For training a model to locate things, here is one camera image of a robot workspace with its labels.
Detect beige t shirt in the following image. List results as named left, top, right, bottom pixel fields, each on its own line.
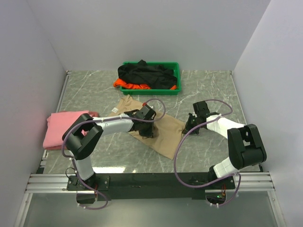
left=109, top=95, right=185, bottom=159

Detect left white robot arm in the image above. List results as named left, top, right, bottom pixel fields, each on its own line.
left=62, top=105, right=156, bottom=190

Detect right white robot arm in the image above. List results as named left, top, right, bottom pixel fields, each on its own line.
left=182, top=101, right=267, bottom=189

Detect green plastic bin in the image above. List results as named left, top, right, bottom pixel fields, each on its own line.
left=119, top=61, right=182, bottom=96

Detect black t shirt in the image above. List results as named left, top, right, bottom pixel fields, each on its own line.
left=117, top=60, right=177, bottom=84

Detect orange t shirt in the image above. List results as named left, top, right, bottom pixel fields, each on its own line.
left=113, top=79, right=177, bottom=90

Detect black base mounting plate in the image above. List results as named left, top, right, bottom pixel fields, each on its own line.
left=66, top=172, right=236, bottom=201

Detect light pink folded t shirt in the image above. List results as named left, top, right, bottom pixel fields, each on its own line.
left=43, top=110, right=89, bottom=150

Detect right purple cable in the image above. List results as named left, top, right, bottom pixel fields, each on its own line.
left=173, top=99, right=241, bottom=207

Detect aluminium rail frame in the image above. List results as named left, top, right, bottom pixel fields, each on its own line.
left=15, top=70, right=286, bottom=227

